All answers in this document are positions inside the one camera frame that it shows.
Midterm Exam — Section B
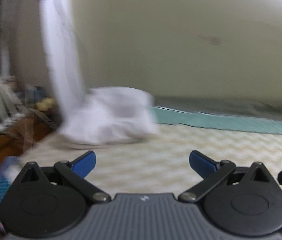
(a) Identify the white printed t-shirt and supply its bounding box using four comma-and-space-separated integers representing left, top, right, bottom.
39, 0, 158, 149

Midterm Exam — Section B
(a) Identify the beige zigzag bed cover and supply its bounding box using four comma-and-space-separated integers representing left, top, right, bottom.
18, 123, 282, 201

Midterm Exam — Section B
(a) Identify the teal striped bed sheet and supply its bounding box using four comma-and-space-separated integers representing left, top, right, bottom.
151, 107, 282, 135

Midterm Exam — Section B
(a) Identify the grey curtain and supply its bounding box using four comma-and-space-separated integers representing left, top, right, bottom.
0, 0, 50, 89

